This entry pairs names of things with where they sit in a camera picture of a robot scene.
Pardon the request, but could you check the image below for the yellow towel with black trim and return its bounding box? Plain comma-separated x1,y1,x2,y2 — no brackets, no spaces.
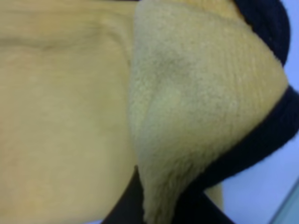
0,0,299,224

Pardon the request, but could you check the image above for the light green plastic tray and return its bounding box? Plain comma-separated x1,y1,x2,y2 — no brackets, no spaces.
270,184,299,224

